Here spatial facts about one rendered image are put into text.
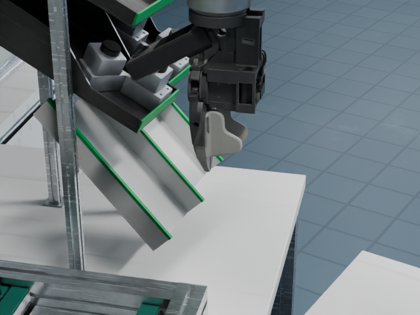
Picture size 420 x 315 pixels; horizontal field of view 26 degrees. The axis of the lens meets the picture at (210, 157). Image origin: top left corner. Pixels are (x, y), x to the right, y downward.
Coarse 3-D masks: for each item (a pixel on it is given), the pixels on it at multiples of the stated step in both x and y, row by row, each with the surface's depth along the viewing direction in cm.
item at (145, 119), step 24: (0, 0) 132; (24, 0) 142; (72, 0) 142; (0, 24) 134; (24, 24) 132; (48, 24) 145; (72, 24) 144; (96, 24) 142; (24, 48) 134; (48, 48) 132; (72, 48) 142; (48, 72) 134; (72, 72) 132; (96, 96) 132; (120, 96) 137; (120, 120) 132; (144, 120) 132
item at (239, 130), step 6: (210, 108) 112; (216, 108) 113; (222, 108) 113; (222, 114) 113; (228, 114) 113; (228, 120) 113; (234, 120) 113; (228, 126) 113; (234, 126) 113; (240, 126) 113; (234, 132) 114; (240, 132) 114; (246, 132) 113; (240, 138) 114; (210, 162) 114
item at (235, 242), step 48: (0, 144) 204; (0, 192) 184; (96, 192) 184; (240, 192) 184; (288, 192) 184; (0, 240) 168; (48, 240) 168; (96, 240) 168; (192, 240) 168; (240, 240) 168; (288, 240) 169; (240, 288) 154
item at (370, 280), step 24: (360, 264) 161; (384, 264) 161; (336, 288) 154; (360, 288) 154; (384, 288) 154; (408, 288) 154; (312, 312) 148; (336, 312) 148; (360, 312) 148; (384, 312) 148; (408, 312) 148
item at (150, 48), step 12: (192, 24) 108; (168, 36) 110; (180, 36) 106; (192, 36) 105; (204, 36) 105; (144, 48) 109; (156, 48) 107; (168, 48) 106; (180, 48) 106; (192, 48) 106; (132, 60) 109; (144, 60) 108; (156, 60) 108; (168, 60) 107; (132, 72) 109; (144, 72) 109; (156, 72) 111
